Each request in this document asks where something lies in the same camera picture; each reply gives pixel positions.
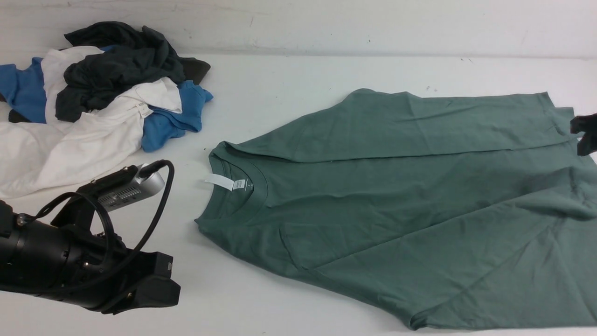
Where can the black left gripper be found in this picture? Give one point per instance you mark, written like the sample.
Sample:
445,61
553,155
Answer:
91,275

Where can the white shirt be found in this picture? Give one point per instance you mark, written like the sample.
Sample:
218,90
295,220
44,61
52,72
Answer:
42,156

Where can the blue shirt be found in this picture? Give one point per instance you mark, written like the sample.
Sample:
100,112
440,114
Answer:
163,125

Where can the dark grey shirt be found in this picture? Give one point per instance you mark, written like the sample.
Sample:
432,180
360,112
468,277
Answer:
127,57

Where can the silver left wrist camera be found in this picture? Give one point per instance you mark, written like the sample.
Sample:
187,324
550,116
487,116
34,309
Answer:
130,185

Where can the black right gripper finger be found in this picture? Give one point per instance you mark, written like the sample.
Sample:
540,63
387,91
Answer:
586,124
587,144

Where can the green long-sleeve shirt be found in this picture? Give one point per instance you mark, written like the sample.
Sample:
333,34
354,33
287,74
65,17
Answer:
449,213

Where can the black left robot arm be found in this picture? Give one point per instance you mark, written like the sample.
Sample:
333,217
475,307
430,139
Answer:
31,248

